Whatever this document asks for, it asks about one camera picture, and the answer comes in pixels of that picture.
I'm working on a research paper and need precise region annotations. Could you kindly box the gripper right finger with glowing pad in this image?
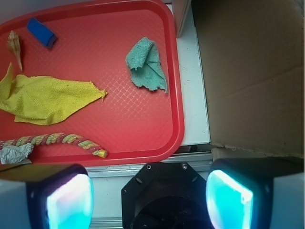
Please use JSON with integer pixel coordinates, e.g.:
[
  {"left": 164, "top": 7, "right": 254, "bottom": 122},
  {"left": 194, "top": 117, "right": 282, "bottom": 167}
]
[{"left": 205, "top": 157, "right": 305, "bottom": 229}]

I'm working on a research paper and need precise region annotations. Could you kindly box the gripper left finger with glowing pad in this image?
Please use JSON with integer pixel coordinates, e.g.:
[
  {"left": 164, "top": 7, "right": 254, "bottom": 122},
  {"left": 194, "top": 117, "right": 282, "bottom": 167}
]
[{"left": 0, "top": 164, "right": 94, "bottom": 229}]

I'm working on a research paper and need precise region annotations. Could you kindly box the beige spiral sea shell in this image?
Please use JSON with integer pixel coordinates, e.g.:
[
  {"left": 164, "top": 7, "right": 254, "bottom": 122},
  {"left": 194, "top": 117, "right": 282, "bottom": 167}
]
[{"left": 7, "top": 31, "right": 23, "bottom": 71}]

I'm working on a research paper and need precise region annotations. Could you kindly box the crumpled grey paper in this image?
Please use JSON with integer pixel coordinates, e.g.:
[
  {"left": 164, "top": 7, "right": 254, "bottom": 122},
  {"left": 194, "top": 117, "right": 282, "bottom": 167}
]
[{"left": 0, "top": 143, "right": 34, "bottom": 165}]

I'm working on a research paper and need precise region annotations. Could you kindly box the yellow woven cloth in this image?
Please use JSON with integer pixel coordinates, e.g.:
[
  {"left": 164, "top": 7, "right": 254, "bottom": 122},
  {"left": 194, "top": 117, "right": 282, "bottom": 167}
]
[{"left": 0, "top": 64, "right": 108, "bottom": 126}]

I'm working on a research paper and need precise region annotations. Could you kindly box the brown cardboard box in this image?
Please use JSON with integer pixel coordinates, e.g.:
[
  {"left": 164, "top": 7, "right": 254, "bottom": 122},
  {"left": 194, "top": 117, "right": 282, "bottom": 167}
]
[{"left": 192, "top": 0, "right": 305, "bottom": 158}]

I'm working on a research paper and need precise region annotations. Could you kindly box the blue sponge block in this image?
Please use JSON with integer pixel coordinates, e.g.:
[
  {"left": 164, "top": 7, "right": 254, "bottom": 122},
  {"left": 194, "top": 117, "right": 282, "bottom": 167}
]
[{"left": 26, "top": 18, "right": 57, "bottom": 49}]

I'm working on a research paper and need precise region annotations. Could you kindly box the teal woven cloth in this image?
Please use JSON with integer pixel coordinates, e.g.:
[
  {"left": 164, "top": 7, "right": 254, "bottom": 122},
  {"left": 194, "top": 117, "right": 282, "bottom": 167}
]
[{"left": 125, "top": 37, "right": 168, "bottom": 93}]

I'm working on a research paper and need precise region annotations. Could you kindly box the red plastic tray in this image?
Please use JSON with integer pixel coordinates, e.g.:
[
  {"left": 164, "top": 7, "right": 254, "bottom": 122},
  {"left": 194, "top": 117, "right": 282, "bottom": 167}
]
[{"left": 0, "top": 0, "right": 184, "bottom": 167}]

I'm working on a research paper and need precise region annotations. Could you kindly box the multicolour twisted rope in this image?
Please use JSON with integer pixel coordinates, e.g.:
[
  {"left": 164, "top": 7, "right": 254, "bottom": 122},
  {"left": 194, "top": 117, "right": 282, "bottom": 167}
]
[{"left": 0, "top": 133, "right": 108, "bottom": 159}]

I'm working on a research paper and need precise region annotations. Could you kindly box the black octagonal mount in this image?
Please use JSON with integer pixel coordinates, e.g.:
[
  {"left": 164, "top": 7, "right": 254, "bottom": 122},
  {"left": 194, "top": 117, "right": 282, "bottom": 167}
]
[{"left": 121, "top": 162, "right": 212, "bottom": 229}]

